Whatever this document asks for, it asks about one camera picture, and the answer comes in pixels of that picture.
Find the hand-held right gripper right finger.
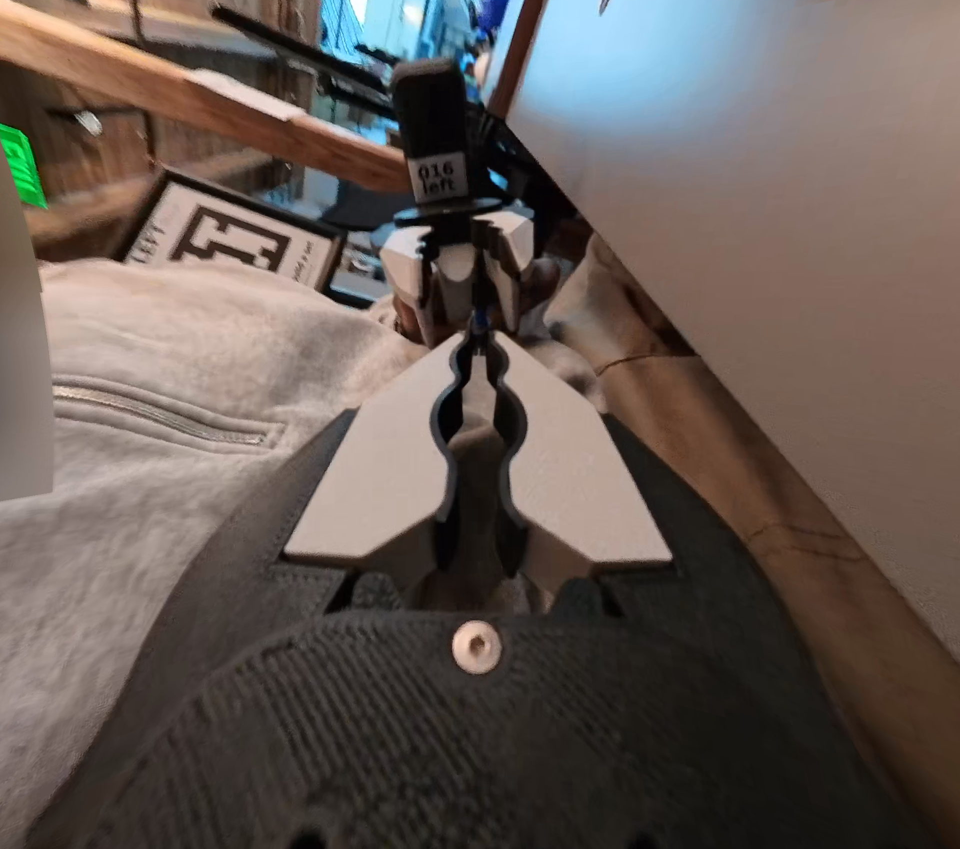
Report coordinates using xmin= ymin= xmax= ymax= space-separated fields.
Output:
xmin=482 ymin=331 xmax=674 ymax=600

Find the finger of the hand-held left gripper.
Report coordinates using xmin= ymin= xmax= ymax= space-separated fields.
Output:
xmin=482 ymin=211 xmax=537 ymax=334
xmin=378 ymin=222 xmax=479 ymax=351

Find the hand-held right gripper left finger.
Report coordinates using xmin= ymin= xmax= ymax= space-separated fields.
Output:
xmin=282 ymin=331 xmax=472 ymax=597

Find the person's left hand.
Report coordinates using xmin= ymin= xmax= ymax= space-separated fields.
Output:
xmin=523 ymin=255 xmax=562 ymax=319

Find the black framed white sign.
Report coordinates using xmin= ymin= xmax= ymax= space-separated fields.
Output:
xmin=118 ymin=168 xmax=348 ymax=297

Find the white paper label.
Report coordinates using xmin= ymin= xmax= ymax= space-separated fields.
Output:
xmin=186 ymin=67 xmax=310 ymax=119

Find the grey zip hoodie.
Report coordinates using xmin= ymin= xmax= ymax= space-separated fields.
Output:
xmin=0 ymin=256 xmax=609 ymax=849

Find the wooden beam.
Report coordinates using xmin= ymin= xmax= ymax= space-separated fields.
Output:
xmin=0 ymin=0 xmax=410 ymax=194

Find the green sign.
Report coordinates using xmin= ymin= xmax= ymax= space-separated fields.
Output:
xmin=0 ymin=123 xmax=48 ymax=211

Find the black metal rail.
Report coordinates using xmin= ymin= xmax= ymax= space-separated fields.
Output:
xmin=211 ymin=1 xmax=402 ymax=111

